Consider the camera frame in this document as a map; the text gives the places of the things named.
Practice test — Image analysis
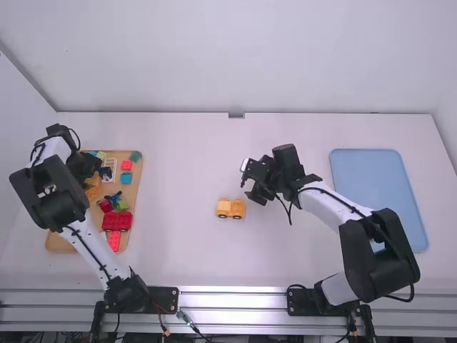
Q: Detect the white toy fence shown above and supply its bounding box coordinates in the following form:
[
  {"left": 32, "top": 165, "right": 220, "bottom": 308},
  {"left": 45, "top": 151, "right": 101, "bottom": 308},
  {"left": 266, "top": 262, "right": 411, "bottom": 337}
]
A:
[{"left": 102, "top": 158, "right": 118, "bottom": 184}]

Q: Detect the black cable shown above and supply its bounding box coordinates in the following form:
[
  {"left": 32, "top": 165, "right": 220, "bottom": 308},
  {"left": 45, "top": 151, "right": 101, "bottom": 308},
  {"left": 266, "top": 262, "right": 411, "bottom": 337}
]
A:
[
  {"left": 274, "top": 192, "right": 294, "bottom": 227},
  {"left": 67, "top": 127, "right": 81, "bottom": 151},
  {"left": 387, "top": 273, "right": 417, "bottom": 303}
]

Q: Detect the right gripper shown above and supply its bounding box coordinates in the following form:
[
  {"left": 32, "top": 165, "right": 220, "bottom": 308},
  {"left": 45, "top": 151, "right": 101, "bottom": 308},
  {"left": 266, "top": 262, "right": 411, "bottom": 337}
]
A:
[{"left": 240, "top": 154, "right": 278, "bottom": 207}]

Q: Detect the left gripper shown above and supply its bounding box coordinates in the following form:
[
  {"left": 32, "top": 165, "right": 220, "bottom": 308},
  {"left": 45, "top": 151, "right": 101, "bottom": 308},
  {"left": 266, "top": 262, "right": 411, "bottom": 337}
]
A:
[{"left": 66, "top": 151, "right": 105, "bottom": 184}]

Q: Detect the yellow toy car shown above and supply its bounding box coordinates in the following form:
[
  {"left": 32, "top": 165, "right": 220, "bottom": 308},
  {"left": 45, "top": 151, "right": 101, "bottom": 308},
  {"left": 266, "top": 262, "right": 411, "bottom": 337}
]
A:
[{"left": 215, "top": 197, "right": 248, "bottom": 220}]

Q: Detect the tan tray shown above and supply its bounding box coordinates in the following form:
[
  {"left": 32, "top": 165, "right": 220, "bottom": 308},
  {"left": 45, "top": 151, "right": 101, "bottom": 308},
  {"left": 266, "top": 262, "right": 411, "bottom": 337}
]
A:
[{"left": 45, "top": 149, "right": 144, "bottom": 254}]

